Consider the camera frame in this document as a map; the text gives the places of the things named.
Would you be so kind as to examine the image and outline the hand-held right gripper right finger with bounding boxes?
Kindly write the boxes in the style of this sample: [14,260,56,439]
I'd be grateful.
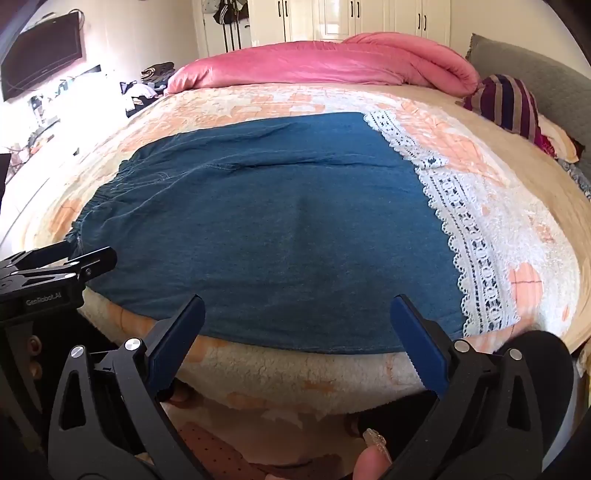
[390,294,546,480]

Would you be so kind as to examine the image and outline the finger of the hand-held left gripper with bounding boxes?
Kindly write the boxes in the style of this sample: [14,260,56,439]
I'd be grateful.
[18,247,117,296]
[0,241,71,278]

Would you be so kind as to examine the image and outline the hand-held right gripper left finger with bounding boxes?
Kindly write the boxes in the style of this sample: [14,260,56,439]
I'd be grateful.
[48,295,206,480]

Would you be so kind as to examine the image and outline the blue denim pants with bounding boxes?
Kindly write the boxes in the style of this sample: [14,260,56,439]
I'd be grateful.
[65,111,522,356]

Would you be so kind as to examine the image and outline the person's right hand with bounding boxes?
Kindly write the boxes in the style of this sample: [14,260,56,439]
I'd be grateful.
[353,429,393,480]

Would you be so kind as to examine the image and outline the orange dotted mat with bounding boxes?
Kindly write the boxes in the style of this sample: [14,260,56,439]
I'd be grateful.
[175,419,262,480]

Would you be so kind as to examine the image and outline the dark clothes heap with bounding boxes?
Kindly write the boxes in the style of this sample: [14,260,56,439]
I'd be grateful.
[120,80,160,112]

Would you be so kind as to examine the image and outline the brown clothes heap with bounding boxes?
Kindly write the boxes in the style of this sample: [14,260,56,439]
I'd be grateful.
[140,61,177,85]

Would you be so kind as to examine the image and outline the beige bed sheet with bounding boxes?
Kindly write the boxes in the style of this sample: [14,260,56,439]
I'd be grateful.
[402,85,591,356]

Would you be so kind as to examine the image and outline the blue patterned cloth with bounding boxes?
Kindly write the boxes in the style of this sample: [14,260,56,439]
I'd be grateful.
[556,158,591,200]

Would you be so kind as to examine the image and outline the cream folded cloth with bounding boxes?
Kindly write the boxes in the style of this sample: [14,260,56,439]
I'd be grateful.
[536,114,581,163]

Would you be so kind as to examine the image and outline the peach and white printed blanket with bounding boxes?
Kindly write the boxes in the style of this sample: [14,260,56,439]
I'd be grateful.
[9,85,583,416]

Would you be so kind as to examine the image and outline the striped purple and tan cloth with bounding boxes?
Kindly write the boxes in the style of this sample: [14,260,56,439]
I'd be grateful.
[463,74,550,145]

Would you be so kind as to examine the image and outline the black striped hanging bag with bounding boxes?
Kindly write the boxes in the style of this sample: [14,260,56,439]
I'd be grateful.
[213,0,246,52]

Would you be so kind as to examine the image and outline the pink quilt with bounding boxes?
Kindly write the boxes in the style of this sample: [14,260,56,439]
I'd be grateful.
[165,32,481,97]

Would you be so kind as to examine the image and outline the white wardrobe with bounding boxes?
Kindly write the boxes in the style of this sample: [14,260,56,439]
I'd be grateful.
[247,0,452,48]

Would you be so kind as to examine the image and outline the black wall television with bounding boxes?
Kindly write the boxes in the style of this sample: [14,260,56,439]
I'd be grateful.
[0,11,85,103]

